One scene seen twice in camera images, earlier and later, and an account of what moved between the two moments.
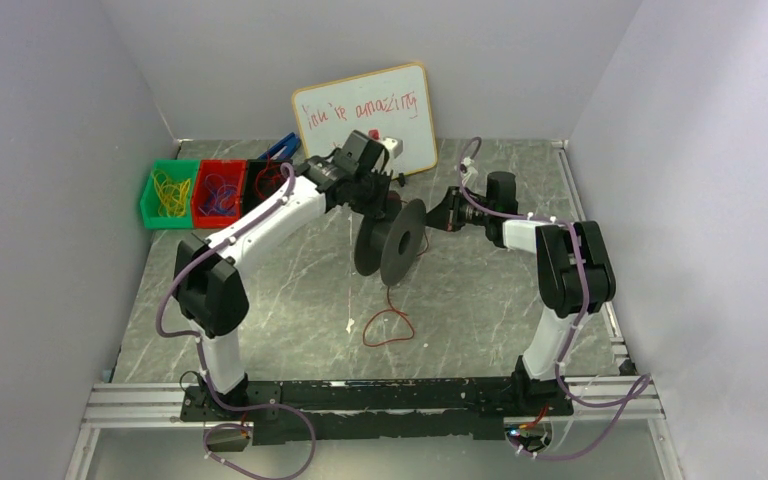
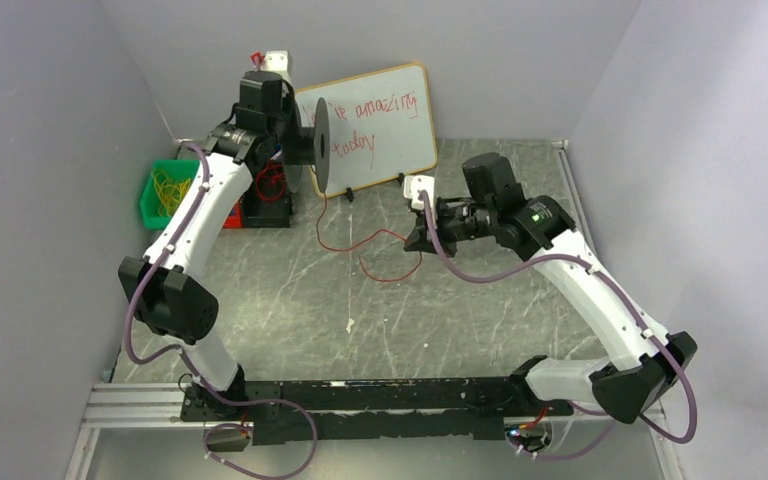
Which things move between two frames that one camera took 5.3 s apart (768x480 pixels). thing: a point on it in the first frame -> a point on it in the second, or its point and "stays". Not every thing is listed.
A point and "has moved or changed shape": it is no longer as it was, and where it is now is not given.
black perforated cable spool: (391, 243) -> (308, 145)
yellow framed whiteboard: (393, 102) stays
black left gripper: (371, 196) -> (284, 142)
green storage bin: (167, 201) stays
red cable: (391, 309) has moved or changed shape
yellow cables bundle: (172, 194) stays
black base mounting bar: (372, 409) stays
